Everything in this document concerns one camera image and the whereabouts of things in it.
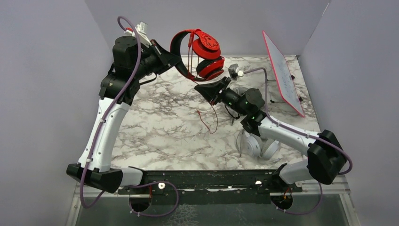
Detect pink-framed whiteboard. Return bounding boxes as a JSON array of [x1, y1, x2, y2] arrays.
[[262, 31, 305, 117]]

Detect white gaming headset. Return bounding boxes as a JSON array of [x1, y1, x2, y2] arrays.
[[236, 130, 279, 160]]

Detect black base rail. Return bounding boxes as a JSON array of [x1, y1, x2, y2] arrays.
[[117, 169, 302, 205]]

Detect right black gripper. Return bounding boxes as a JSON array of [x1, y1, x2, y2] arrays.
[[195, 76, 248, 117]]

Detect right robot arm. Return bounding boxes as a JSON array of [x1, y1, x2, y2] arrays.
[[194, 77, 351, 192]]

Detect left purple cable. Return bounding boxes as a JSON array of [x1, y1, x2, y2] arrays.
[[79, 16, 180, 218]]

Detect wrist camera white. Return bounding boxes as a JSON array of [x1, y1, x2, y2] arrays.
[[228, 64, 244, 80], [124, 21, 151, 47]]

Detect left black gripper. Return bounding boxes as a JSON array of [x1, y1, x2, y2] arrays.
[[131, 38, 182, 79]]

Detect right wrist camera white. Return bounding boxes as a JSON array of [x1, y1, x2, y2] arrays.
[[228, 64, 244, 80]]

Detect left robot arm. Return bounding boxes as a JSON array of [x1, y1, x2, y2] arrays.
[[66, 36, 181, 194]]

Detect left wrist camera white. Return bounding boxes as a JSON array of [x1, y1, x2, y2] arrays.
[[124, 21, 151, 47]]

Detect purple cable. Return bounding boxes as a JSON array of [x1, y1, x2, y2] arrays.
[[79, 16, 180, 218], [243, 67, 353, 216]]

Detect red headphones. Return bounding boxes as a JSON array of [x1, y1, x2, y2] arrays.
[[170, 29, 224, 82]]

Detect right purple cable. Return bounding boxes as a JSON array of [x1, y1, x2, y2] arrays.
[[243, 67, 353, 216]]

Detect black whiteboard stand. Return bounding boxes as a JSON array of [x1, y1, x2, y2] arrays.
[[269, 74, 303, 104]]

